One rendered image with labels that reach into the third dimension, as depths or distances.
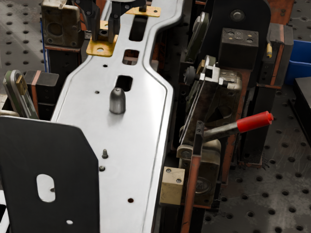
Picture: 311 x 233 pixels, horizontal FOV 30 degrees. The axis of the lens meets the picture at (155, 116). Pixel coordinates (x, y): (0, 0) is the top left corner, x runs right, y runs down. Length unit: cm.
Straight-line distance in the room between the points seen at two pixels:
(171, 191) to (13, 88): 33
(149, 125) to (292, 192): 47
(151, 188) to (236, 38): 34
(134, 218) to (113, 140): 18
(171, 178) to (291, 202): 54
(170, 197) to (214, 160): 10
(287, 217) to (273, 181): 11
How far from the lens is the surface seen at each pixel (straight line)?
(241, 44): 111
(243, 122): 93
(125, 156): 103
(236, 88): 109
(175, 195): 93
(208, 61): 107
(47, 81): 119
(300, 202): 141
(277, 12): 158
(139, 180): 99
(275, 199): 140
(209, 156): 97
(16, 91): 102
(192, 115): 91
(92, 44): 85
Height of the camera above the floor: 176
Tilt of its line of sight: 44 degrees down
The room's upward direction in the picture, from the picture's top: 4 degrees clockwise
